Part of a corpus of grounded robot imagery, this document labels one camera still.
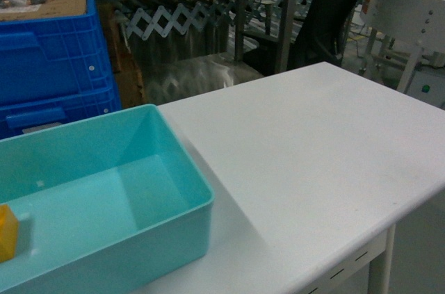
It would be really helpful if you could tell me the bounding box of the black office chair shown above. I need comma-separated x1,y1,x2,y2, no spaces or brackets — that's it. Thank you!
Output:
243,0,378,76

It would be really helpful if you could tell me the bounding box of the expandable roller conveyor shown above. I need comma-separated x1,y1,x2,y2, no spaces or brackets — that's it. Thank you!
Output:
114,0,321,41

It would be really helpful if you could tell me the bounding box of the white round conveyor table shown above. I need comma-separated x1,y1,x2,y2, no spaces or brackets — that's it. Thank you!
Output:
360,0,444,108

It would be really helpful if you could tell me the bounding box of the yellow toy block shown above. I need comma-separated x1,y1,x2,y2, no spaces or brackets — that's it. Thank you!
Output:
1,204,19,263

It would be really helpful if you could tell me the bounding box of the teal plastic box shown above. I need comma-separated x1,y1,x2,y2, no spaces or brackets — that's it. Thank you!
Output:
1,105,214,293

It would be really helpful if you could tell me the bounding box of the blue crate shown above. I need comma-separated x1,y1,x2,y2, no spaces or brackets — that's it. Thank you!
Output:
1,0,113,106
1,83,122,139

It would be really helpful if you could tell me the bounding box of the blue crate lower right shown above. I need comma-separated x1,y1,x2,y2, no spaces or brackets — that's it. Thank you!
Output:
1,83,122,139

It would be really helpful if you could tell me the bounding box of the brown cardboard sheet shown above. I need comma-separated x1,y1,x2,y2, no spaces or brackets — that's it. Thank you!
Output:
1,0,87,22

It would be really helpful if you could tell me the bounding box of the blue crate upper right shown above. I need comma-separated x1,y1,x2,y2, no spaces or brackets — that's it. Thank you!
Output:
1,0,113,106

